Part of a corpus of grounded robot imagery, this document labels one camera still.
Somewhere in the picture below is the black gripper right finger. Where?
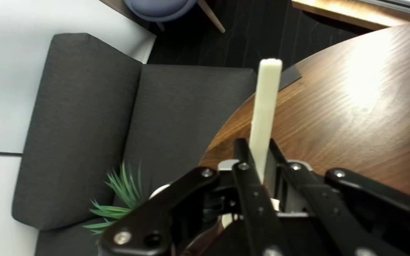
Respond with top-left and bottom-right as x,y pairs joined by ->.
266,137 -> 410,256

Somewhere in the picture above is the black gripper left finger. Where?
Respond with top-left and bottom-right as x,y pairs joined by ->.
97,137 -> 287,256

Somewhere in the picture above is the green spiky plant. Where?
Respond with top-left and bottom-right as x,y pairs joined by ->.
82,162 -> 145,235

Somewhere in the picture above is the dark grey fabric sofa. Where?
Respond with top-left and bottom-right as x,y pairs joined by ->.
10,32 -> 259,256

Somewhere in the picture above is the black tape patch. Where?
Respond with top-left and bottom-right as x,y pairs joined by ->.
277,63 -> 304,89

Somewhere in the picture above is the light wooden desk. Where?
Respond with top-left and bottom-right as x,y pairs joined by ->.
290,0 -> 410,31

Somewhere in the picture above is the wooden chair leg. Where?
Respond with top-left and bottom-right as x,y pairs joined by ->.
196,0 -> 226,34

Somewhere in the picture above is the blue shell chair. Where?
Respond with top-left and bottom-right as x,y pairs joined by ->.
122,0 -> 199,24

